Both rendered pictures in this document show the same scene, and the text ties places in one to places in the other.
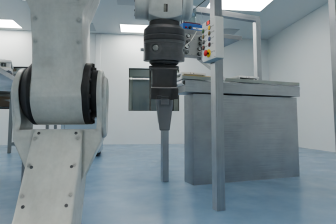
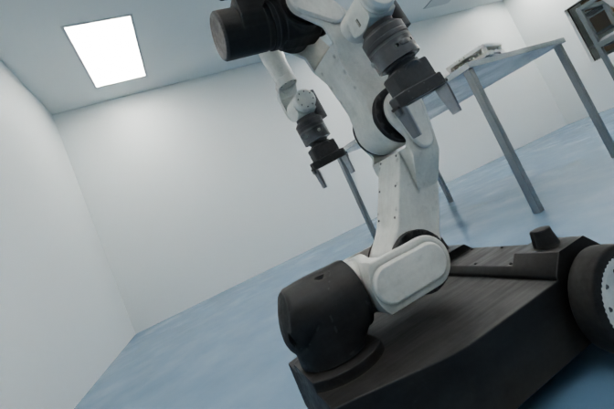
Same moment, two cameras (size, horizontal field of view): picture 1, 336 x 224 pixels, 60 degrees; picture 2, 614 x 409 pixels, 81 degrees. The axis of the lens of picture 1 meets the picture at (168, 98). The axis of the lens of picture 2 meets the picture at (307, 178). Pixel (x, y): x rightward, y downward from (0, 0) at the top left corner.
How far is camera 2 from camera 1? 0.63 m
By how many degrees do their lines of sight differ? 76
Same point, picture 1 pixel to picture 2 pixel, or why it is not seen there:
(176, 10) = (364, 17)
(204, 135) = not seen: outside the picture
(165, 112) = (406, 121)
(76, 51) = (358, 94)
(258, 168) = not seen: outside the picture
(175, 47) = (382, 54)
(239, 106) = not seen: outside the picture
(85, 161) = (413, 176)
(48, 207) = (387, 219)
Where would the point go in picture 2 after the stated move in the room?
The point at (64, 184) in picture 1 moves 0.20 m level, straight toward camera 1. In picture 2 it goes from (393, 201) to (329, 233)
